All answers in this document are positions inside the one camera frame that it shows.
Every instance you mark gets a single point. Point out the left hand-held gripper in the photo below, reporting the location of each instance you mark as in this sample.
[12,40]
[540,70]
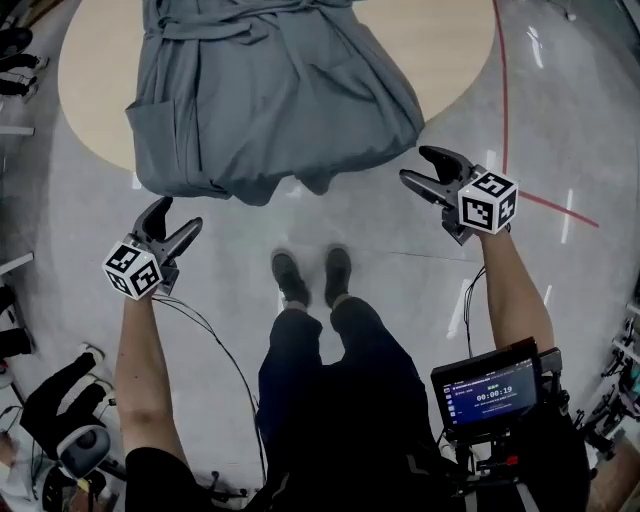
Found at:
[132,270]

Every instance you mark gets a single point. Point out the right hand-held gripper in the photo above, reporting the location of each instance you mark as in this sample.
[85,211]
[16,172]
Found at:
[487,205]

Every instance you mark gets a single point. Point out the grey robe garment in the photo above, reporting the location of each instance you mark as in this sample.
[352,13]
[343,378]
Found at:
[270,100]

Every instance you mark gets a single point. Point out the person's left forearm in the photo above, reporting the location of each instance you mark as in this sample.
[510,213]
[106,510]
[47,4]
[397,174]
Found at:
[145,380]

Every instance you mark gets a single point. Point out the person's right forearm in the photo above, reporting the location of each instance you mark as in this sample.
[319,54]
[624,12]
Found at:
[515,295]

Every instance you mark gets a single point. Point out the person's left shoe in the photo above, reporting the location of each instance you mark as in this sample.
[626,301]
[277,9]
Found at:
[290,277]

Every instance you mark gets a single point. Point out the person's shoe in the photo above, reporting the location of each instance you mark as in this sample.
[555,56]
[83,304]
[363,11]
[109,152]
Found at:
[337,272]
[290,277]

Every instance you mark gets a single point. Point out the person's right shoe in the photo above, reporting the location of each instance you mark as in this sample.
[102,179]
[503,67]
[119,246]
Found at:
[337,272]

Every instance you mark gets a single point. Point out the person's left leg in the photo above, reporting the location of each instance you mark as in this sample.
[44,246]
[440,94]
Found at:
[292,345]

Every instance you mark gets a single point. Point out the person's leg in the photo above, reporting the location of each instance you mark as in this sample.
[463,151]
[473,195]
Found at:
[370,340]
[292,345]

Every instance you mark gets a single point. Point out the person's right leg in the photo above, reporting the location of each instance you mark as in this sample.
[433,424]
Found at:
[370,340]

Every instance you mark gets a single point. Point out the black chest monitor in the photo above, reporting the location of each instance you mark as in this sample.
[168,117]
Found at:
[487,392]

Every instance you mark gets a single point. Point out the person's black shirt torso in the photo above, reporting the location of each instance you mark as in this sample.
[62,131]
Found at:
[350,450]

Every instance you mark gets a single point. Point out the black monitor mount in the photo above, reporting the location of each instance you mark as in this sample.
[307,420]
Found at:
[500,457]

